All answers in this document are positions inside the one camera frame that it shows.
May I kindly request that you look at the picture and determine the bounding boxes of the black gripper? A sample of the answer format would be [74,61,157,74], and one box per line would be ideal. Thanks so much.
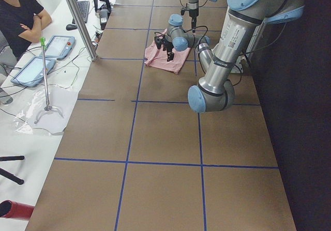
[189,8,199,33]
[163,38,174,62]

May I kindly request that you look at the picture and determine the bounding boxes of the black computer mouse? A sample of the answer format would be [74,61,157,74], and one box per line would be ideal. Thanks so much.
[66,24,77,31]

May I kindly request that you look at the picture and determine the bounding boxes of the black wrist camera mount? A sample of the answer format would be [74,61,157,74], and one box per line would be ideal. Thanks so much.
[154,32,166,51]
[180,7,189,16]

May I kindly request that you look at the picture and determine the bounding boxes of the pink Snoopy t-shirt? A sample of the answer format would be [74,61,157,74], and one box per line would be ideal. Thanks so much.
[144,28,193,75]

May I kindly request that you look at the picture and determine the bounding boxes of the green plastic clamp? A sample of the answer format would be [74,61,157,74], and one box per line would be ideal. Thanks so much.
[39,36,46,51]

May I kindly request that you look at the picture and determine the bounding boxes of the white paper sheet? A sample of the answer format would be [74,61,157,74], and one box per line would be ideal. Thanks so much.
[25,87,78,134]

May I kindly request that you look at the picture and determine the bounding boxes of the blue teach pendant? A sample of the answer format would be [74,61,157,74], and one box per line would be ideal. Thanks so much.
[45,35,76,60]
[10,56,43,88]

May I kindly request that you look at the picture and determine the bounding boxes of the black keyboard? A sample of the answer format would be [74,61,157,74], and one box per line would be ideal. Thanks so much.
[76,1,90,23]

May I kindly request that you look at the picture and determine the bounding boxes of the lower blue teach pendant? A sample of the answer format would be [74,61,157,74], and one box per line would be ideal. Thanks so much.
[10,56,43,88]

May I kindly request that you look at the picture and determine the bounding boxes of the upper blue teach pendant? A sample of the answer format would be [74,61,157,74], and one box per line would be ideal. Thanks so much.
[45,35,76,60]

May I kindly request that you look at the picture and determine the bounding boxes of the green wire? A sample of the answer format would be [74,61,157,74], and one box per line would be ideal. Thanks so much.
[55,47,87,90]

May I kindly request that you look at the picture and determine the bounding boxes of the aluminium frame post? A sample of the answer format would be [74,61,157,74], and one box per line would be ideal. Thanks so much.
[66,0,97,61]

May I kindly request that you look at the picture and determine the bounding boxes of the red cylinder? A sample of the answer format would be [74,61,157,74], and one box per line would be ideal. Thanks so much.
[1,200,34,221]

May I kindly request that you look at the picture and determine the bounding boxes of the person in black shirt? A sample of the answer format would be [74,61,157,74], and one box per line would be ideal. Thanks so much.
[0,0,53,61]

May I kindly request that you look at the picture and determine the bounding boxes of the metal rod stand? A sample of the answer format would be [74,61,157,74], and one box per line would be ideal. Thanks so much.
[34,49,64,124]

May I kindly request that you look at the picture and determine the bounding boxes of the black tripod legs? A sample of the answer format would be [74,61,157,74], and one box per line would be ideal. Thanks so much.
[1,155,25,185]

